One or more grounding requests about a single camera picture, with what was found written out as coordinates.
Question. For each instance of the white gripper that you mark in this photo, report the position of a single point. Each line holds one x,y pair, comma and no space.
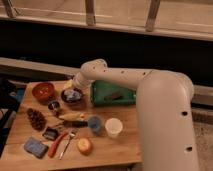
79,81

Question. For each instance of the blue towel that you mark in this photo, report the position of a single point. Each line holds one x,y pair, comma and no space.
72,95

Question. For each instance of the purple bowl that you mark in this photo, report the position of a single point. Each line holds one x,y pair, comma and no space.
74,102

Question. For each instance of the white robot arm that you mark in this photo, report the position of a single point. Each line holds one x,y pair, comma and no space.
163,103

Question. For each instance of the orange bowl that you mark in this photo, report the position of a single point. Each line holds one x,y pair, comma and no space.
44,92

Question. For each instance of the small metal cup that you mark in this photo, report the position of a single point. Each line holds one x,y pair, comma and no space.
55,108

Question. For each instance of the green plastic bin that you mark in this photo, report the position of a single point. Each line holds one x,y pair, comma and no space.
100,89

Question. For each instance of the blue cup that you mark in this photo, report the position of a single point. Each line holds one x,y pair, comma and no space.
95,124

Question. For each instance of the wooden table board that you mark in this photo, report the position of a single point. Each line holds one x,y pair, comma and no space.
123,149

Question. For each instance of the brown item in bin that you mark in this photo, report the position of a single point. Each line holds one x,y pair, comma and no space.
113,96

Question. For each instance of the brown pine cone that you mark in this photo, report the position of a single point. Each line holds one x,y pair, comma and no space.
36,119

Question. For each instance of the small black tray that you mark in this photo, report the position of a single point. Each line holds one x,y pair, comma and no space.
50,133

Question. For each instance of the white cup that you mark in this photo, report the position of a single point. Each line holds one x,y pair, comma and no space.
113,127

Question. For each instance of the yellow apple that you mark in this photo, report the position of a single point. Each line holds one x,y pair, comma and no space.
84,146

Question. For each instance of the blue sponge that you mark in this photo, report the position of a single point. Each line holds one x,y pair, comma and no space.
35,147

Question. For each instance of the black handled tool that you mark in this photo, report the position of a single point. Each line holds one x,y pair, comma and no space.
74,124

